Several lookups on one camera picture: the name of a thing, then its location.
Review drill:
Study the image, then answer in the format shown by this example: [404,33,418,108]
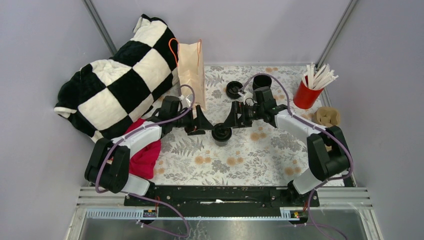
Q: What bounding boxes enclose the stack of black lids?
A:
[225,81,243,100]

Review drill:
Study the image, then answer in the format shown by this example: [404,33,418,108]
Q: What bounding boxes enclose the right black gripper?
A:
[221,100,264,129]

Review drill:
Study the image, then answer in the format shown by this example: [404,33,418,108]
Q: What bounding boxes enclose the red cloth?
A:
[126,131,162,180]

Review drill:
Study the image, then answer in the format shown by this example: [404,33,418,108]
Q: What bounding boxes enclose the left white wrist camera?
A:
[179,94,193,108]

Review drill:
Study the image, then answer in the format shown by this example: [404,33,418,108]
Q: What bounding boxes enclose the brown cardboard cup carrier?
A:
[312,106,341,128]

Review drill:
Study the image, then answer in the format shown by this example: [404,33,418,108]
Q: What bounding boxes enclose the black cup lid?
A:
[211,123,233,137]

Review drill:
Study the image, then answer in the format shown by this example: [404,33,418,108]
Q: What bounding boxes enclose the white paper straws bundle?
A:
[301,63,339,91]

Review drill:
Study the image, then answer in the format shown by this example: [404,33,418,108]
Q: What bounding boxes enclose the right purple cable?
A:
[240,72,355,240]

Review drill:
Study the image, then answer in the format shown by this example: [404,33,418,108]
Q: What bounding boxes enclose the red cup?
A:
[293,81,324,110]

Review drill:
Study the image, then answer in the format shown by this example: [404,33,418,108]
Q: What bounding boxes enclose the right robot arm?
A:
[212,86,352,206]

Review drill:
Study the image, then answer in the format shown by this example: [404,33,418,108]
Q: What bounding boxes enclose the black coffee cup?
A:
[212,135,231,147]

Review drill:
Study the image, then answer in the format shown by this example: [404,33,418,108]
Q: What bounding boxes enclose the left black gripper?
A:
[170,104,214,135]

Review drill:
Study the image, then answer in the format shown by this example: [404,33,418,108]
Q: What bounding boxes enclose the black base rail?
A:
[124,184,321,219]

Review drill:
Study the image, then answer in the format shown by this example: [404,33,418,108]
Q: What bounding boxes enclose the floral tablecloth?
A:
[152,66,309,186]

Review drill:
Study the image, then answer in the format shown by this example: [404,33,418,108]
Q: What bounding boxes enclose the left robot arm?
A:
[84,96,214,206]

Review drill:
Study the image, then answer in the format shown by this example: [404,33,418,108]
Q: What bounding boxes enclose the peach paper bag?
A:
[168,38,207,110]

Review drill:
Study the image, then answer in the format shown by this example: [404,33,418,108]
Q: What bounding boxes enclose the black white checkered blanket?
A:
[53,14,179,142]

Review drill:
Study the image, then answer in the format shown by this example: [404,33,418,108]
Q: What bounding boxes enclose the stack of black cups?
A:
[252,74,273,90]

